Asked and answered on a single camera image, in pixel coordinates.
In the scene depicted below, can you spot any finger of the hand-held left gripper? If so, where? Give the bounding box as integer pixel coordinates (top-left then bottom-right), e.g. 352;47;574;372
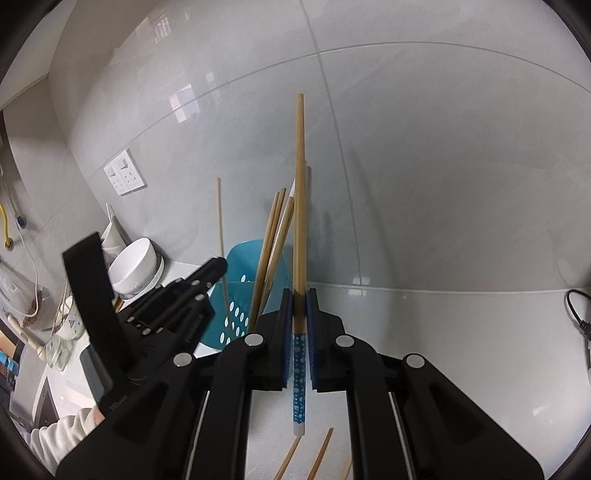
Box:
117;287;214;335
158;257;230;306

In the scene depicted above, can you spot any clear plastic container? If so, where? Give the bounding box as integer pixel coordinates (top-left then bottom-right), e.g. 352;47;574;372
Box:
0;267;50;329

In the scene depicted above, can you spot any yellow hose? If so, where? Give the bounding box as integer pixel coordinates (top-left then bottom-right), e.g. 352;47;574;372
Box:
0;202;16;251

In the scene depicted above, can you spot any set of wooden chopsticks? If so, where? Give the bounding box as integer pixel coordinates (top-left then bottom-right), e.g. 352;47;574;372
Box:
248;187;354;480

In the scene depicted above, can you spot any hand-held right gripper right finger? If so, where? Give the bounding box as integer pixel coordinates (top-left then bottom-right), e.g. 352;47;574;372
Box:
305;288;542;480

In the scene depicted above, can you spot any blue plastic utensil holder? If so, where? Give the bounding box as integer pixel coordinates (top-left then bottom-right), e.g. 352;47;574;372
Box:
198;239;293;350

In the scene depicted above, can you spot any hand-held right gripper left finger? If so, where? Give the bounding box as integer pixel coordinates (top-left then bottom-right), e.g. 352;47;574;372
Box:
55;288;296;480

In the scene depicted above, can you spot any patterned white bowl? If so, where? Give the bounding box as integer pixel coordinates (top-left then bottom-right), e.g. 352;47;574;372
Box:
54;295;85;343

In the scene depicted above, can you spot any white cup with spoon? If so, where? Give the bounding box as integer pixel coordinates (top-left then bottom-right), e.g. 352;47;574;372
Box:
100;203;129;260

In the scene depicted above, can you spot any large white bowl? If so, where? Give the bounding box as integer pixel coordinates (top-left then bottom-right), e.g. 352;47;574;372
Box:
109;237;158;296

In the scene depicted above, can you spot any blue dotted wooden chopstick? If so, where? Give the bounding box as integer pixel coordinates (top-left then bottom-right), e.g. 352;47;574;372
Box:
288;93;310;437

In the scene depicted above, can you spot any person's left forearm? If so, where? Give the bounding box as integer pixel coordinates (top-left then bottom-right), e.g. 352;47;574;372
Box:
25;405;108;478

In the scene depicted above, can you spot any black power cable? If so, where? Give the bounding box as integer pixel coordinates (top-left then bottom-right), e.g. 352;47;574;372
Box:
565;289;591;372

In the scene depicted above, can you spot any white wall socket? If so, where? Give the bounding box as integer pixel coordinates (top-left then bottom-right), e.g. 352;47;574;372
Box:
103;159;129;197
115;148;149;191

